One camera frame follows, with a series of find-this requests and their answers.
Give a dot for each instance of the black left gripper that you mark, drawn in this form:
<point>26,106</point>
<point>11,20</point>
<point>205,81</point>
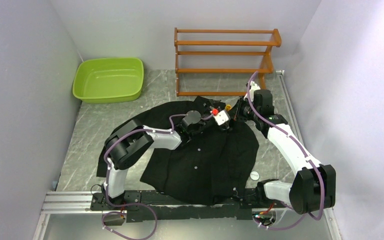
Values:
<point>222,128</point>

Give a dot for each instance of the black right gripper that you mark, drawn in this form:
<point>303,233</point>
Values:
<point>238,116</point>

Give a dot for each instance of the orange round brooch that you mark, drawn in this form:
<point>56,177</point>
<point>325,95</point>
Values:
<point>228,107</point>

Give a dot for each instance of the black button shirt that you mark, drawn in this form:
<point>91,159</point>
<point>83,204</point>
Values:
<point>212,167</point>

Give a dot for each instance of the white round brooch back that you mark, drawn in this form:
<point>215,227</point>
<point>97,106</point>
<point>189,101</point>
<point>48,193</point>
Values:
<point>254,175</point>

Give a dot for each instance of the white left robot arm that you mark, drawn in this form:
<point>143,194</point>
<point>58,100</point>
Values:
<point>126,145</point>

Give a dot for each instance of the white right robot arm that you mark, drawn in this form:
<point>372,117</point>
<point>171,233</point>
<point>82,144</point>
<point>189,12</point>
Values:
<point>314,186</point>

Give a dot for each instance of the orange wooden shoe rack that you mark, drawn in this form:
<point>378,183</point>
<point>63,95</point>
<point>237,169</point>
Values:
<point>223,51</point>

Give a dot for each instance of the green plastic basin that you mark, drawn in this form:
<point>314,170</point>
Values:
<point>109,80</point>

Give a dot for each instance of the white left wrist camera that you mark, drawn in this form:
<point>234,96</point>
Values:
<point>221,117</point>

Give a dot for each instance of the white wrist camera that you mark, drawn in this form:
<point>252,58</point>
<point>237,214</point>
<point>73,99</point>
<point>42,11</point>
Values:
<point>221,117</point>
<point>251,88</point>

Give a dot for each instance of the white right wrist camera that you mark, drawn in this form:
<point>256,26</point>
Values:
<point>251,88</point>

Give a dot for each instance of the aluminium table edge rail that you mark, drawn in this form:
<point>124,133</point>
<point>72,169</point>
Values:
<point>329,214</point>

